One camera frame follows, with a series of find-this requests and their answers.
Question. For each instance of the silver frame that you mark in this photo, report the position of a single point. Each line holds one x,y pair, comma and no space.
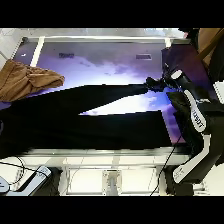
100,156

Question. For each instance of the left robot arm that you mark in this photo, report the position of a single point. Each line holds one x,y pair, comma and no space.
35,180

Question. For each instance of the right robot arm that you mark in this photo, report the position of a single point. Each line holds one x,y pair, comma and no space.
196,116

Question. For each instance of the black pants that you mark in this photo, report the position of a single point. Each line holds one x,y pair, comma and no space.
100,130

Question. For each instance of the brown garment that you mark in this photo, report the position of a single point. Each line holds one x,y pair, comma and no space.
23,80

